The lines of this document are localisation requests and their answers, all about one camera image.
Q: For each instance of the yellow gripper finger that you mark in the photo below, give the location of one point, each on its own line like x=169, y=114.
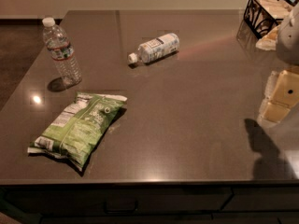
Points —
x=281, y=94

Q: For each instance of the clear water bottle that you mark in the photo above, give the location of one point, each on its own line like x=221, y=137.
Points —
x=61, y=51

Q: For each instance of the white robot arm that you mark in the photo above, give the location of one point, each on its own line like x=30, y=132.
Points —
x=287, y=43

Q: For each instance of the white lying labelled bottle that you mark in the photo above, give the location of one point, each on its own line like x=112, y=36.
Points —
x=155, y=49

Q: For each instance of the green snack bag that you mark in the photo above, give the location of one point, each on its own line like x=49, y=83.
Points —
x=75, y=133

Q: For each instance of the dark drawer front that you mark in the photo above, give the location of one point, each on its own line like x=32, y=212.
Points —
x=96, y=202

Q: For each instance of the black wire basket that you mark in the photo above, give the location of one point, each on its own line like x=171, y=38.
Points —
x=262, y=16

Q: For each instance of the black drawer handle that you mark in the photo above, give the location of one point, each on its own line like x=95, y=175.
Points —
x=119, y=208

